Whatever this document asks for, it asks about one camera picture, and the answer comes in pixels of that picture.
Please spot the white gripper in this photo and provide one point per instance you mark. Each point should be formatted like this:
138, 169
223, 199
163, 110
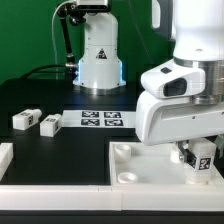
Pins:
182, 100

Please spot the white square table top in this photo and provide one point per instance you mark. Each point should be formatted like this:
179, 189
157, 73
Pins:
136, 164

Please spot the white U-shaped obstacle fence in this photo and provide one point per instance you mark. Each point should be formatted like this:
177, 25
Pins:
187, 197

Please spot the white marker base plate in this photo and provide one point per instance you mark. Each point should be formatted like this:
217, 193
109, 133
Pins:
98, 119

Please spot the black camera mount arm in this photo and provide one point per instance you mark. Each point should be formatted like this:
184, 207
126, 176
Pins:
69, 12

